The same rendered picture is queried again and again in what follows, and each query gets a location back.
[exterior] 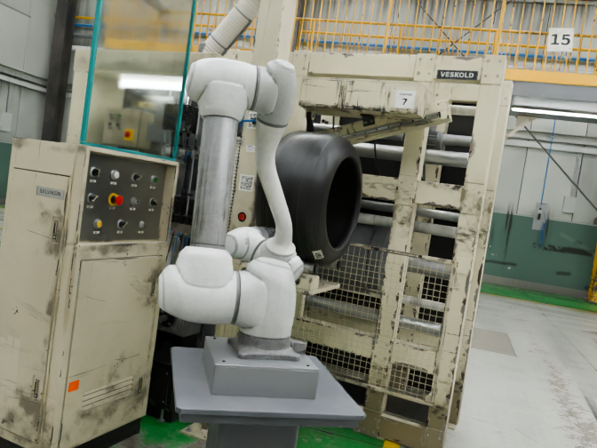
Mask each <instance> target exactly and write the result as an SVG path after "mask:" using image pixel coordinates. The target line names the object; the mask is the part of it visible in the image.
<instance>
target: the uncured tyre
mask: <svg viewBox="0 0 597 448"><path fill-rule="evenodd" d="M275 168H276V171H277V175H278V178H279V181H280V183H281V187H282V190H283V194H284V198H285V201H286V204H287V206H288V210H289V213H290V216H291V224H292V242H293V244H294V245H295V248H296V250H295V251H296V254H297V256H299V257H300V259H301V260H304V261H309V262H313V263H318V265H319V267H326V266H329V265H330V264H331V263H333V262H334V261H336V260H337V259H339V258H340V257H341V256H342V255H343V254H344V253H345V251H346V249H347V248H348V246H349V245H350V243H351V240H352V238H353V236H354V232H355V229H356V225H357V222H358V219H359V214H360V210H361V203H362V165H361V160H360V157H359V155H358V153H357V151H356V149H355V148H354V146H353V145H352V144H351V143H350V141H349V140H348V139H347V138H345V137H342V136H340V135H338V134H332V133H322V132H303V131H298V132H291V133H288V134H286V135H285V136H284V137H282V138H281V140H280V142H279V144H278V147H277V149H276V151H275ZM255 219H256V224H257V227H267V228H275V220H274V217H273V214H272V212H271V209H270V207H269V204H268V201H267V197H266V195H265V192H264V189H263V187H262V185H261V182H260V179H258V184H257V189H256V196H255ZM320 250H322V254H323V256H324V258H323V259H318V260H316V259H315V258H314V255H313V253H312V252H314V251H320Z"/></svg>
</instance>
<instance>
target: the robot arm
mask: <svg viewBox="0 0 597 448"><path fill-rule="evenodd" d="M186 92H187V96H188V97H189V98H190V99H191V100H192V101H195V102H197V104H198V107H199V113H200V115H201V117H202V119H203V130H202V138H201V147H200V155H199V163H198V174H197V182H196V191H195V205H194V213H193V221H192V229H191V237H190V245H189V246H186V247H185V248H184V249H183V250H182V251H181V252H180V253H179V257H178V259H177V262H176V265H169V266H168V267H166V268H165V269H164V270H163V272H162V273H161V275H160V276H159V277H158V306H159V308H161V309H162V310H164V311H165V312H167V313H168V314H170V315H172V316H175V317H177V318H179V319H182V320H185V321H188V322H192V323H199V324H234V325H237V326H239V332H238V336H237V337H231V338H228V339H227V343H228V344H230V345H231V346H232V347H233V349H234V350H235V352H236V353H237V355H238V358H240V359H266V360H289V361H299V359H300V355H299V354H298V353H296V352H299V351H305V350H306V343H305V342H303V341H298V340H292V339H291V328H292V325H293V320H294V315H295V307H296V284H295V281H296V280H297V279H298V278H299V277H300V275H301V274H302V272H303V270H304V268H303V266H304V265H303V262H302V260H301V259H300V257H299V256H297V254H296V251H295V250H296V248H295V245H294V244H293V242H292V224H291V216H290V213H289V210H288V206H287V204H286V201H285V198H284V194H283V190H282V187H281V183H280V181H279V178H278V175H277V171H276V168H275V151H276V149H277V147H278V144H279V142H280V140H281V138H282V136H283V133H284V131H285V129H286V127H287V125H288V122H289V121H290V118H291V114H292V111H293V108H294V104H295V99H296V94H297V78H296V73H295V68H294V66H293V65H292V64H290V63H289V62H288V61H285V60H271V61H269V62H268V63H267V66H266V67H260V66H254V65H251V64H249V63H246V62H242V61H238V60H228V59H221V58H208V59H202V60H198V61H196V62H193V63H192V64H191V65H190V69H189V72H188V77H187V83H186ZM246 110H250V111H254V112H257V118H256V143H255V161H256V166H257V171H258V175H259V179H260V182H261V185H262V187H263V189H264V192H265V195H266V197H267V201H268V204H269V207H270V209H271V212H272V214H273V217H274V220H275V228H267V227H257V226H255V227H250V228H249V227H242V228H236V229H233V230H231V231H230V232H228V233H227V221H228V212H229V204H230V196H231V187H232V179H233V170H234V162H235V146H236V138H237V129H238V124H239V123H240V122H241V121H242V120H243V117H244V114H245V112H246ZM232 258H233V259H238V260H243V261H246V262H249V263H248V264H247V268H246V270H240V271H234V270H233V263H232Z"/></svg>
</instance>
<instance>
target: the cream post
mask: <svg viewBox="0 0 597 448"><path fill-rule="evenodd" d="M296 3H297V0H260V4H259V16H258V23H257V29H256V36H255V43H254V49H253V55H252V63H251V65H254V66H260V67H266V66H267V63H268V62H269V61H271V60H285V61H288V60H289V54H290V47H291V35H292V29H293V22H294V16H295V10H296ZM247 124H248V122H245V123H243V133H242V139H241V146H240V153H239V159H238V165H237V173H236V179H235V192H234V198H233V204H232V211H231V218H230V224H229V230H228V232H230V231H231V230H233V229H236V228H242V227H249V228H250V227H255V226H257V224H256V219H255V196H256V189H257V184H258V179H259V175H258V171H257V166H256V161H255V152H248V151H246V148H247V145H252V146H255V143H256V129H251V128H247ZM241 174H246V175H252V176H254V182H253V189H252V192H250V191H243V190H238V189H239V182H240V176H241ZM241 213H242V214H244V220H239V215H240V214H241ZM232 263H233V270H234V271H238V268H239V266H238V265H235V259H233V258H232ZM238 332H239V326H237V325H234V324H216V328H215V334H214V337H226V338H231V337H237V336H238Z"/></svg>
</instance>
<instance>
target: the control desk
mask: <svg viewBox="0 0 597 448"><path fill-rule="evenodd" d="M178 169H179V163H178V162H174V161H170V160H164V159H160V158H154V157H150V156H141V155H135V154H131V153H125V152H121V151H115V150H111V149H105V148H96V147H92V146H86V145H75V144H67V143H60V142H53V141H46V140H32V139H25V138H19V137H13V139H12V153H11V162H10V169H9V177H8V185H7V193H6V200H5V208H4V223H3V231H2V239H1V247H0V448H109V447H111V446H113V445H115V444H118V443H120V442H122V441H123V440H125V439H127V438H129V437H131V436H134V435H136V434H138V433H139V431H140V423H141V417H143V416H145V415H146V411H147V399H148V392H149V385H150V378H151V372H152V364H153V357H154V351H155V338H156V331H157V324H158V317H159V310H160V308H159V306H158V277H159V276H160V275H161V273H162V272H163V270H164V269H165V263H166V256H167V250H168V244H167V242H169V237H170V230H171V217H172V210H173V204H174V197H175V190H176V183H177V176H178ZM75 380H79V387H78V389H77V390H74V391H71V392H68V387H69V382H72V381H75Z"/></svg>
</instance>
